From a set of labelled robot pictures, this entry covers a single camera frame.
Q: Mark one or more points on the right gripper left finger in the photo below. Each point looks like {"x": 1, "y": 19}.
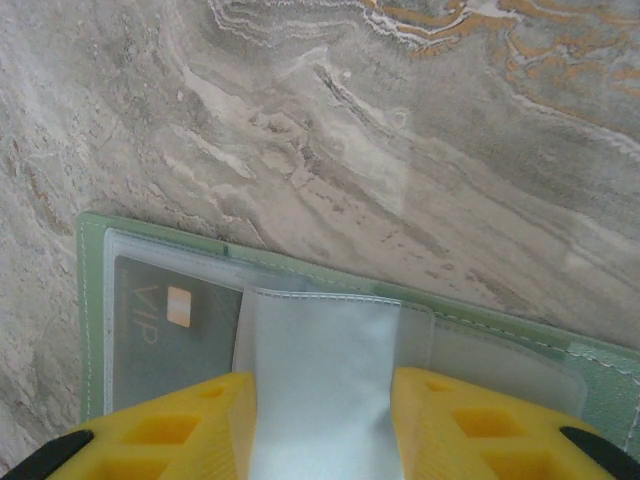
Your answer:
{"x": 165, "y": 440}

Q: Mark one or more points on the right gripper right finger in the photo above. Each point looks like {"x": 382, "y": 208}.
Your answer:
{"x": 475, "y": 435}

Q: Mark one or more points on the dark grey credit card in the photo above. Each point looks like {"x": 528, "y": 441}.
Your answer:
{"x": 165, "y": 350}

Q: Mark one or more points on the green card holder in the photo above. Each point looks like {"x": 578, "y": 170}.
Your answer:
{"x": 95, "y": 325}

